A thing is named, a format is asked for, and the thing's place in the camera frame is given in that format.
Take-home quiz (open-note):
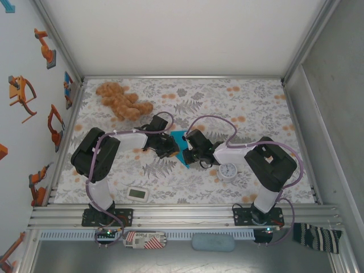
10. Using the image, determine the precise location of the teal cloth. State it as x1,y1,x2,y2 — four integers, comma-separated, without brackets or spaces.
169,130,194,168

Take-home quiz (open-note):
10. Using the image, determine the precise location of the floral tablecloth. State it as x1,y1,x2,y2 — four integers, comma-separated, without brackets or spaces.
53,78,317,205

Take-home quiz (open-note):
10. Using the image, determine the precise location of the white alarm clock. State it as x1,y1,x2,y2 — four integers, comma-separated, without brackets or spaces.
217,162,242,183

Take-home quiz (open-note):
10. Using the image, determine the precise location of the brown teddy bear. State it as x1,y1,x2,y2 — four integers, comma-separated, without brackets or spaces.
95,81,154,122

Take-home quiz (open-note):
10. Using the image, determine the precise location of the white digital timer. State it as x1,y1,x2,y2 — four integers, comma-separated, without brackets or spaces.
126,187,150,203

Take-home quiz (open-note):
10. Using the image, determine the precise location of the grey blue sponge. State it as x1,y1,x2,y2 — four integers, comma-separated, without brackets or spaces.
191,233,235,253

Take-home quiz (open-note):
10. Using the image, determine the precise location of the red white striped package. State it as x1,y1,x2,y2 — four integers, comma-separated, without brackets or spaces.
122,230,167,250

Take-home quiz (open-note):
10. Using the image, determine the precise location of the black white striped sock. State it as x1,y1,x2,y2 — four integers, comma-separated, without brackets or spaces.
292,223,344,255

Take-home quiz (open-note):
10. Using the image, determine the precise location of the aluminium mounting rail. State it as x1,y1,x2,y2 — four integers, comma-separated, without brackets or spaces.
27,203,346,228

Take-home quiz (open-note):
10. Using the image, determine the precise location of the white slotted cable duct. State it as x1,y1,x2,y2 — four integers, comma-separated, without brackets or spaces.
38,230,255,240

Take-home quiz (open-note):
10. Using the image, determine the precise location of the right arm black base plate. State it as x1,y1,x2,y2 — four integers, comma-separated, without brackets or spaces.
233,207,285,228

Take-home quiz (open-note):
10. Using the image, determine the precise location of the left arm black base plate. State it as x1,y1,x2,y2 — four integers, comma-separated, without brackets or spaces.
81,208,134,228

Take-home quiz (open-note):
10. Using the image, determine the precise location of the aluminium enclosure frame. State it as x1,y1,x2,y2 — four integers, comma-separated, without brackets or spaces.
16,0,356,273

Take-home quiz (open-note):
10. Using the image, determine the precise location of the blue orange wall decal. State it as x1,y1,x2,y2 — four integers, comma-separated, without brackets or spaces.
64,71,76,110

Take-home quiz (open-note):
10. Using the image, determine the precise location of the orange claw wall decal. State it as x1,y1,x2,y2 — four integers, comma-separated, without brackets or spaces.
7,75,38,124

